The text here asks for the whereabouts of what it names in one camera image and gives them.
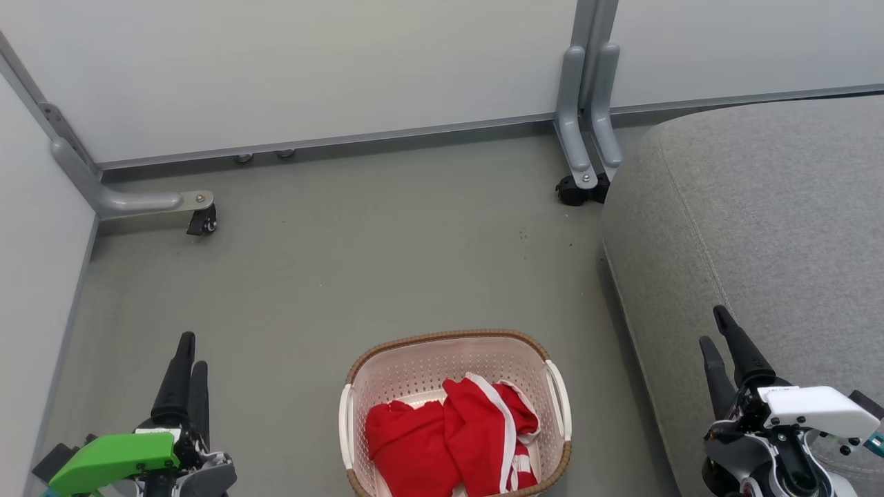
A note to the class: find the grey curved partition foot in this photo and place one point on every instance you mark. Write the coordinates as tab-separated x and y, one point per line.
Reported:
570	131
602	117

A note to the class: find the grey fabric sofa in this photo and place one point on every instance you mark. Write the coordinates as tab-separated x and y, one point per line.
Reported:
760	207

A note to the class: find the cream laundry basket brown rim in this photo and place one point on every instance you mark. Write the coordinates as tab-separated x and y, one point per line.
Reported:
414	366

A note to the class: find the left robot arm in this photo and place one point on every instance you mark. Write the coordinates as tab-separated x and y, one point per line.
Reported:
210	480

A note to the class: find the red garment with white stripes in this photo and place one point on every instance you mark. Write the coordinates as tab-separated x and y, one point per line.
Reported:
476	428

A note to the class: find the long grey partition foot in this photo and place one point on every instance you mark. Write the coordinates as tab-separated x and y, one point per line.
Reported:
131	201

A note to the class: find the small round levelling foot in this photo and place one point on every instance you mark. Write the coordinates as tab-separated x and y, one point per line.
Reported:
286	153
243	159

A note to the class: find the black caster wheel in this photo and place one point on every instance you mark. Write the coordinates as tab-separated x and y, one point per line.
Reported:
202	222
602	190
572	192

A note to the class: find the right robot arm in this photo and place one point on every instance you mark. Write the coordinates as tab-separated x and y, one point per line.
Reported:
760	462

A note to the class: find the grey metal corner bracket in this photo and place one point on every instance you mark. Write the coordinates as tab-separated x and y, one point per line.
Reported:
59	124

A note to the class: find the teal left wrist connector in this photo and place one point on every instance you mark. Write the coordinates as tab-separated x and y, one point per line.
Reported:
48	492

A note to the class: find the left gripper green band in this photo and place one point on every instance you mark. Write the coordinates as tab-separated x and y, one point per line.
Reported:
110	459

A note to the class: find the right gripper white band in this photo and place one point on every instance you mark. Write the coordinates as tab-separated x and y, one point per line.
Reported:
815	411

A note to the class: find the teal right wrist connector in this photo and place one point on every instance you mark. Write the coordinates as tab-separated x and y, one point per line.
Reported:
876	443

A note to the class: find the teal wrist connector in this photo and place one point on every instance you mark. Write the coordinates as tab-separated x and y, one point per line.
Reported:
48	492
876	443

